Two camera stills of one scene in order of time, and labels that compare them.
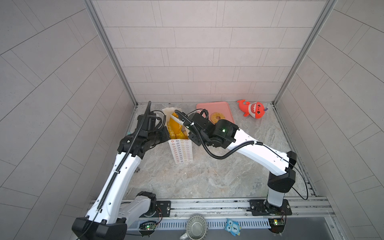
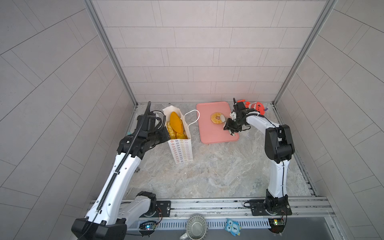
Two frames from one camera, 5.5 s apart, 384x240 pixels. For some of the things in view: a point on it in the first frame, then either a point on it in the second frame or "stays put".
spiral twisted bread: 172,134 stays put
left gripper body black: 157,137 stays put
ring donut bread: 213,117 stays put
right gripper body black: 194,137 → 235,124
